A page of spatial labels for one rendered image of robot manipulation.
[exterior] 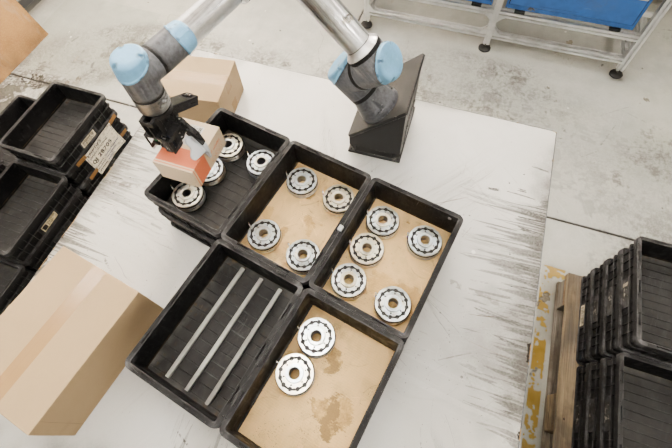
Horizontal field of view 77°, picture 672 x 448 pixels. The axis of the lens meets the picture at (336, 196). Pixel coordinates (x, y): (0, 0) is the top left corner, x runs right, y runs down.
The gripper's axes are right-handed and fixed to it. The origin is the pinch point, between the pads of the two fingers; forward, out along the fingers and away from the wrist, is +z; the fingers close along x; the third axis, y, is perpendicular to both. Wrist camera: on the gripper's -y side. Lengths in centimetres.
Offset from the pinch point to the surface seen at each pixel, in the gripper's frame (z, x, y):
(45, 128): 61, -114, -22
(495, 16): 86, 77, -194
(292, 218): 27.4, 26.9, -0.3
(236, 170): 27.6, 1.5, -11.5
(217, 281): 27.4, 13.3, 26.2
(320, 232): 27.4, 37.2, 1.5
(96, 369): 27, -7, 59
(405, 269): 27, 66, 5
